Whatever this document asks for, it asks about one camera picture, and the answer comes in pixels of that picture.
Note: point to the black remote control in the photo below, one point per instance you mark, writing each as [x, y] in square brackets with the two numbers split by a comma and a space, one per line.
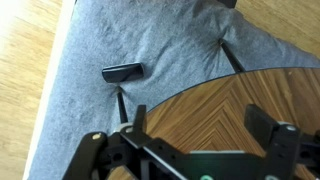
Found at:
[122, 72]

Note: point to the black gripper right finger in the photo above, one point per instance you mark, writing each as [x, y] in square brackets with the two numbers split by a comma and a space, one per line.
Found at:
[283, 146]

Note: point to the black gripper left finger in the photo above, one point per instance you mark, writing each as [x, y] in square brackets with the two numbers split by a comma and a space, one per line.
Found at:
[90, 153]

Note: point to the black furniture foot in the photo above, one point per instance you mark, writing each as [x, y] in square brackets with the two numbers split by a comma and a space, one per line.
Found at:
[227, 2]

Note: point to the thin black table leg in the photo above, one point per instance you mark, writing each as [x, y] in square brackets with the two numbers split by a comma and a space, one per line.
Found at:
[232, 59]
[122, 108]

